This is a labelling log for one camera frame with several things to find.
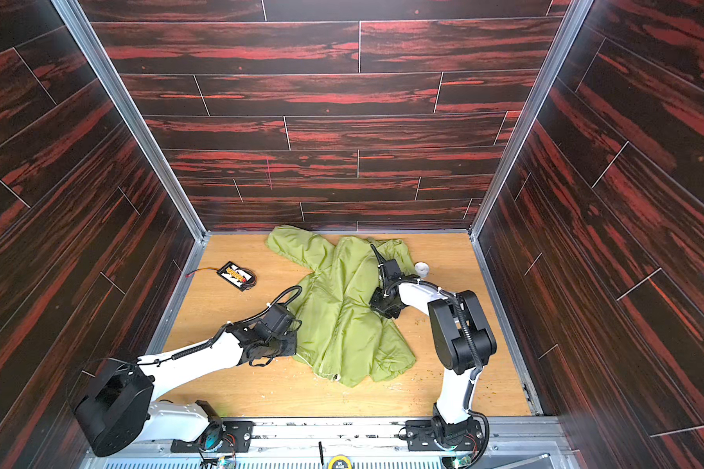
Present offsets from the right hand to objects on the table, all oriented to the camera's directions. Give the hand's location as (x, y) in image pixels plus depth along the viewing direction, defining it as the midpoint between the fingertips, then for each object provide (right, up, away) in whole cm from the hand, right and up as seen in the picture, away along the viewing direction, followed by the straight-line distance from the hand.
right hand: (380, 306), depth 98 cm
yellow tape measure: (-13, -33, -29) cm, 46 cm away
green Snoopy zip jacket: (-14, -6, -12) cm, 19 cm away
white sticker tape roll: (+16, +13, +7) cm, 22 cm away
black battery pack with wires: (-50, +9, +6) cm, 51 cm away
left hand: (-26, -10, -11) cm, 30 cm away
